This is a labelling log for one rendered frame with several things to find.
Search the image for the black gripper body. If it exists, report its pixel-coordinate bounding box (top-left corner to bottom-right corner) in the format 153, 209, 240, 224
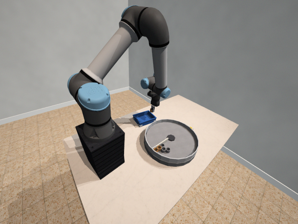
147, 91, 160, 107

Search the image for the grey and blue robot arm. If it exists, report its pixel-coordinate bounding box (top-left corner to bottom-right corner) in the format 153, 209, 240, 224
67, 5, 170, 142

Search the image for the blue plastic crate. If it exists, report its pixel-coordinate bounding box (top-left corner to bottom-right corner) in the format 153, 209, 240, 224
133, 110, 157, 127

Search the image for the grey round turntable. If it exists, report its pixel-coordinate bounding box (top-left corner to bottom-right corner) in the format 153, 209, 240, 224
144, 119, 199, 167

